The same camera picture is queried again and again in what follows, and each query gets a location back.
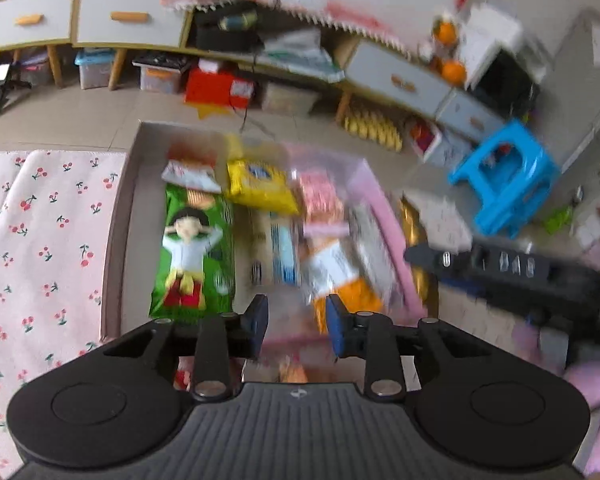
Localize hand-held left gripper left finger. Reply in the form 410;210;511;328
102;294;271;402

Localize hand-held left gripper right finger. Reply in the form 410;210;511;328
326;294;501;402

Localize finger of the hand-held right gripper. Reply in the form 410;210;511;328
403;243;475;282

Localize golden snack packet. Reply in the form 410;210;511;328
399;194;441;312

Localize orange white snack packet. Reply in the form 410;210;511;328
300;236;387;333

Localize blue white bread packet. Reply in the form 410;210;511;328
269;211;302;287

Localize pink snack packet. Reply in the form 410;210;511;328
296;171;352;237

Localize yellow snack packet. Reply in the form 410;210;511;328
226;158;300;217

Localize pink cardboard box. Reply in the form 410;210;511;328
99;119;432;362

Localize white clear snack packet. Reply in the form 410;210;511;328
349;204;407;307

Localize green cartoon snack packet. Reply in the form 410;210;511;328
149;182;237;323

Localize blue plastic stool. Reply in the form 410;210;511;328
446;119;562;239

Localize white printed box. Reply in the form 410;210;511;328
405;116;474;169

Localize yellow egg tray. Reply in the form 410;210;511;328
341;111;404;154

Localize small grey cabinet drawer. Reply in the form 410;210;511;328
436;89;507;144

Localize orange fruit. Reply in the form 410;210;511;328
432;19;462;47
440;59;469;87

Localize black microwave oven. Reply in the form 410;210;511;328
467;47;542;119

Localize translucent plastic box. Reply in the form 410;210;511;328
259;80;322;117

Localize white appliance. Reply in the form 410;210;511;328
461;4;527;77

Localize red flat box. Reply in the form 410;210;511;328
184;66;257;109

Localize pile of plastic bags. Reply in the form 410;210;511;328
261;26;347;84

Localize black lid storage bin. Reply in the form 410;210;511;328
132;55;192;95

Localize black bag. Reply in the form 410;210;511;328
194;9;264;54

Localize blue lid storage bin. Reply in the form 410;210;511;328
75;50;117;91

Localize black tripod devices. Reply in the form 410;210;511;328
0;61;32;114

